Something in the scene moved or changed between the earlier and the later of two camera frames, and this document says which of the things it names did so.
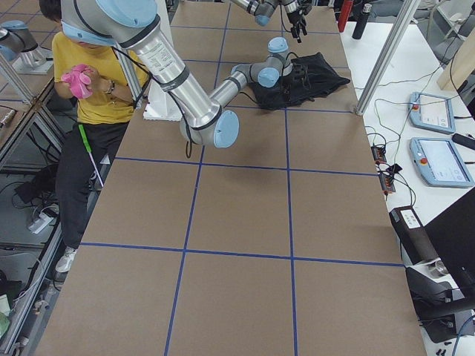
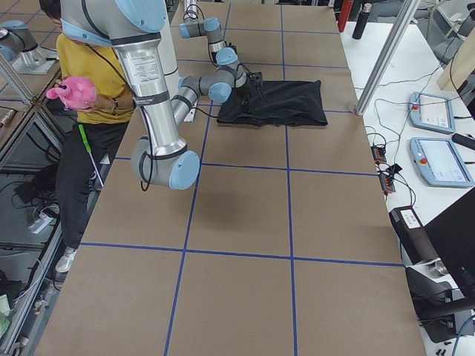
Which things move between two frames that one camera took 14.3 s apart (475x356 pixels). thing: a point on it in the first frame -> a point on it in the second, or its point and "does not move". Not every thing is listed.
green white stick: [87, 144] does not move
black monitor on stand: [439, 307] does not move
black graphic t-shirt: [311, 77] -> [277, 103]
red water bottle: [345, 11] does not move
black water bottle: [359, 26] does not move
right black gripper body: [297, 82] -> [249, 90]
